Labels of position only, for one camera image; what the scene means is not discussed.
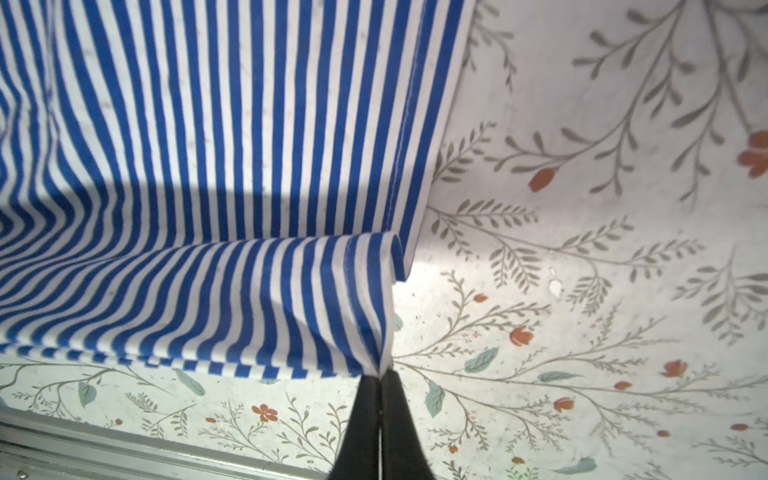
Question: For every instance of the blue white striped tank top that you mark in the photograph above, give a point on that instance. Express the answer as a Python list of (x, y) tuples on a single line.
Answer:
[(228, 187)]

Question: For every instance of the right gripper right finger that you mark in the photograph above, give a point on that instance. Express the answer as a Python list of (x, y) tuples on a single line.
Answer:
[(402, 455)]

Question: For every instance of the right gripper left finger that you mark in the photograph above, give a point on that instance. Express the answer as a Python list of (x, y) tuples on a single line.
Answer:
[(358, 457)]

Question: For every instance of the floral table mat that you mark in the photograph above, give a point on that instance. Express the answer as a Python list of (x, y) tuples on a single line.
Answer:
[(587, 297)]

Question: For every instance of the aluminium front rail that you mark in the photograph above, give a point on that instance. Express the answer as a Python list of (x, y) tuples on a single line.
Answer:
[(39, 447)]

